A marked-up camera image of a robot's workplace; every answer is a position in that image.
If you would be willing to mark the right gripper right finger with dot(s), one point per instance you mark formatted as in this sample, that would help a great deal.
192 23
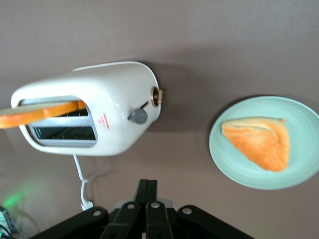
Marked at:
158 219

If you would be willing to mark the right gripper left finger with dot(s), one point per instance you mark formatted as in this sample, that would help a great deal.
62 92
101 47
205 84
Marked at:
124 219

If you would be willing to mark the white two-slot toaster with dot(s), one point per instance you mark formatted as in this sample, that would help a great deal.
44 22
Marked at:
112 87

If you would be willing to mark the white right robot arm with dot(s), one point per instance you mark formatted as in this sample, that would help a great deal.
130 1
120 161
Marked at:
6 224

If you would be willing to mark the pale green plate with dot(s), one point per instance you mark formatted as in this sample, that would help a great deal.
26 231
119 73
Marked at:
224 161

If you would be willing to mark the triangular golden pastry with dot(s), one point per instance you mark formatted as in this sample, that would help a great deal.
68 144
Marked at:
261 147

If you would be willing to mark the toast slice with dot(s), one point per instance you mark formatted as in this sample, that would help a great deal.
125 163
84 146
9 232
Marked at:
37 115

